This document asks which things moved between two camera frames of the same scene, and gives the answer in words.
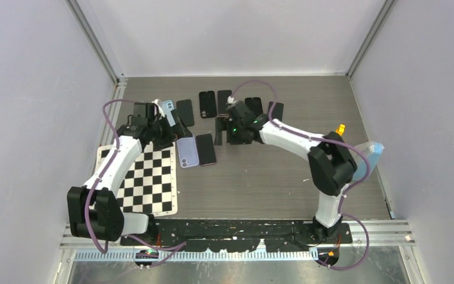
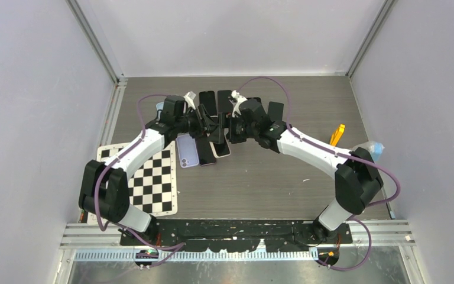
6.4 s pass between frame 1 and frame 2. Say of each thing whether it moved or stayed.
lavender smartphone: stayed
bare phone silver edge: stayed
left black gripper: moved
